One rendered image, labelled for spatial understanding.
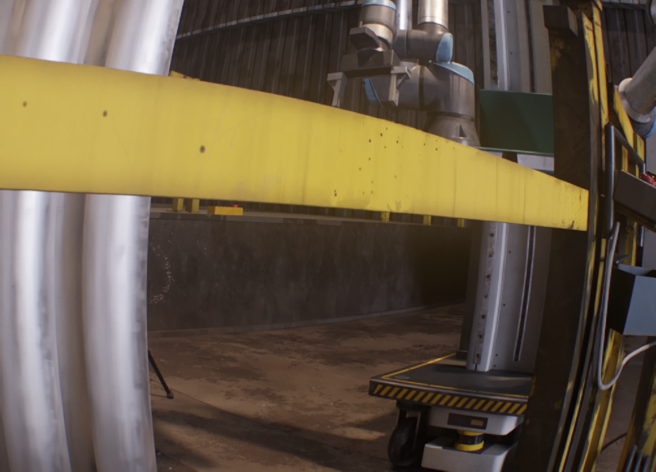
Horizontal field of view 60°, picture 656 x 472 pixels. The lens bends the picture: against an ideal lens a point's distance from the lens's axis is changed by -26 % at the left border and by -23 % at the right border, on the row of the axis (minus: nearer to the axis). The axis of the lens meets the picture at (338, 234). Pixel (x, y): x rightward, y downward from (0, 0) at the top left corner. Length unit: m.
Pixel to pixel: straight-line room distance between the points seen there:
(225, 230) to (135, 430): 3.00
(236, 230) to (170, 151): 4.14
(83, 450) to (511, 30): 1.90
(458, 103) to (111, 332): 1.22
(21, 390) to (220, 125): 1.06
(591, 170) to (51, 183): 0.73
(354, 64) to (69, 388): 1.08
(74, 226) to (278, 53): 7.67
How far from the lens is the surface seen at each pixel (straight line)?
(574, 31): 0.90
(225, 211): 4.42
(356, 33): 1.64
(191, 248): 4.17
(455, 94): 2.08
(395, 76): 1.61
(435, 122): 2.07
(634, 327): 0.99
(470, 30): 7.68
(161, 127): 0.29
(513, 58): 2.27
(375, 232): 5.60
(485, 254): 2.19
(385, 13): 1.75
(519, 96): 2.15
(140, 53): 1.43
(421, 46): 1.83
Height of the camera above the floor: 0.79
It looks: 2 degrees down
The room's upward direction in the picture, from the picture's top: 4 degrees clockwise
